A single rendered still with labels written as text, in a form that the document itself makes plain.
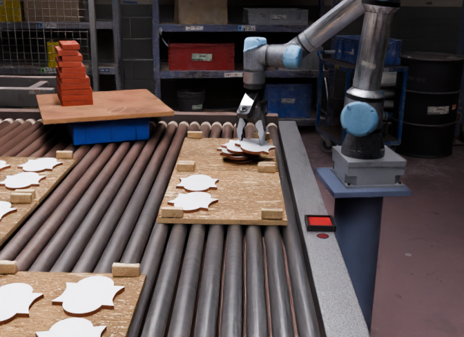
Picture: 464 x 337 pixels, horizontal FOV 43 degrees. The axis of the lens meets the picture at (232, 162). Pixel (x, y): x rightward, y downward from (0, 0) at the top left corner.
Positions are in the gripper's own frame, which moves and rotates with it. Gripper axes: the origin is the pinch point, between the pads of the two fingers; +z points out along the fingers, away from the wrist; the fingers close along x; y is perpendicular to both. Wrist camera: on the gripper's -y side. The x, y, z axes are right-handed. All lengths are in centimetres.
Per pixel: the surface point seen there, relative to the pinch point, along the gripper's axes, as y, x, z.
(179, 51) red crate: 337, 200, 17
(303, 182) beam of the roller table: -8.2, -21.7, 9.2
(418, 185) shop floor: 275, -42, 101
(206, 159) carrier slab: -4.7, 14.8, 7.2
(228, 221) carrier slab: -51, -13, 8
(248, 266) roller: -70, -26, 9
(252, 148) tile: -4.9, -2.5, 0.9
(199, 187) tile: -34.0, 3.5, 6.1
